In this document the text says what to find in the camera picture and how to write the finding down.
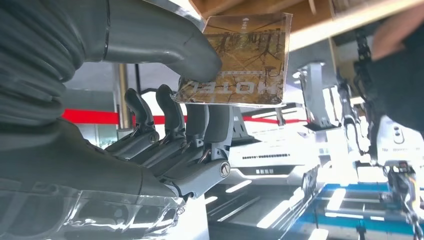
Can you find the grey kiosk stand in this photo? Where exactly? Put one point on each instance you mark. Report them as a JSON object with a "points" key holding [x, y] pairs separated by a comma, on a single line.
{"points": [[316, 96]]}

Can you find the person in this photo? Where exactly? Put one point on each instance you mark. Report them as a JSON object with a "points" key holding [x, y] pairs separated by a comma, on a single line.
{"points": [[400, 86]]}

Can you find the chrome stanchion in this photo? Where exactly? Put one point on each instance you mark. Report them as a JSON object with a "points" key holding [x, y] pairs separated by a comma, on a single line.
{"points": [[123, 96]]}

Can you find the red barrier belt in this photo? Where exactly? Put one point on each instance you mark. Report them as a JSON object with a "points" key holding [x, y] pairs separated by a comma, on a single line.
{"points": [[89, 116]]}

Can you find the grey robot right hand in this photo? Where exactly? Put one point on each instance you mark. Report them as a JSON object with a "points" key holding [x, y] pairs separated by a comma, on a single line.
{"points": [[82, 172]]}

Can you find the white machine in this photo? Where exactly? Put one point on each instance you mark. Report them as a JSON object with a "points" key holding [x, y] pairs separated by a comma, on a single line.
{"points": [[275, 155]]}

